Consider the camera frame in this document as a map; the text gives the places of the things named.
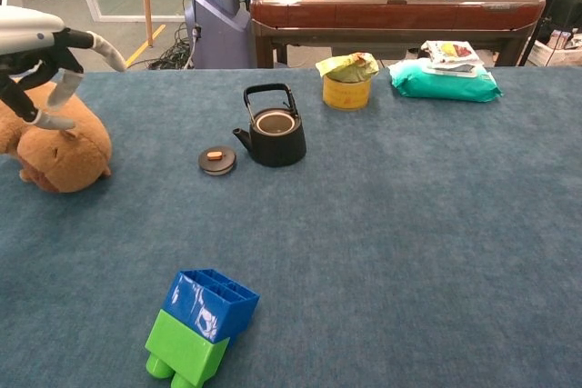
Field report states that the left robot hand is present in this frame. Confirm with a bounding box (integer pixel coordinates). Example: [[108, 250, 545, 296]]
[[0, 5, 127, 131]]

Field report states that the black teapot lid wooden knob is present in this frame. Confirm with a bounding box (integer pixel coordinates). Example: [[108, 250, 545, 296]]
[[197, 145, 238, 177]]

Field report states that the black cast iron teapot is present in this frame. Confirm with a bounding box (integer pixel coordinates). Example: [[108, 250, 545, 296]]
[[232, 83, 307, 168]]

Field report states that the brown capybara plush toy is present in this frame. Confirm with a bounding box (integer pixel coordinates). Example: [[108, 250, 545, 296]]
[[0, 81, 114, 194]]

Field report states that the blue plastic building block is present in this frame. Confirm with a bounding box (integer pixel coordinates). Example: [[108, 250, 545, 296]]
[[162, 268, 261, 347]]

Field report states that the yellow round tin can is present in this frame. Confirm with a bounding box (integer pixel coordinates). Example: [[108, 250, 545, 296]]
[[322, 73, 373, 112]]

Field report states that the green plastic building block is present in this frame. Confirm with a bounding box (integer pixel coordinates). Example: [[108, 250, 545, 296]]
[[145, 308, 231, 388]]

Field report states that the brown wooden mahjong table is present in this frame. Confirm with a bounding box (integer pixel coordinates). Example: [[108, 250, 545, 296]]
[[249, 0, 547, 70]]

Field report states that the blue carpet table mat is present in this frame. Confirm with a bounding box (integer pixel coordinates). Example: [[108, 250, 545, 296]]
[[0, 65, 582, 388]]

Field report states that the teal wet wipes pack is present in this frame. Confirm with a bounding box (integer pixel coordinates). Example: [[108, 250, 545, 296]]
[[388, 58, 504, 104]]

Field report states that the white red snack packet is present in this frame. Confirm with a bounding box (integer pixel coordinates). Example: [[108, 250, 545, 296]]
[[420, 40, 485, 78]]

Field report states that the black tripod stand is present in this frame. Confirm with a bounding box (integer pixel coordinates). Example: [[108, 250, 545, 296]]
[[517, 0, 577, 66]]

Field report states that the white cardboard box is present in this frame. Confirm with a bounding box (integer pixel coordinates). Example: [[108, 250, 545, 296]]
[[529, 28, 582, 67]]

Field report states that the black equipment bag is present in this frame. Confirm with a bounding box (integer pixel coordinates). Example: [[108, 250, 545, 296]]
[[538, 0, 582, 44]]

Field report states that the black floor cable bundle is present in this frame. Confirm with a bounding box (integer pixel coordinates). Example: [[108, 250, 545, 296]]
[[147, 22, 196, 71]]

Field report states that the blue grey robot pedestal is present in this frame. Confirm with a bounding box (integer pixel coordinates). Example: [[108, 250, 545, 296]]
[[184, 0, 256, 70]]

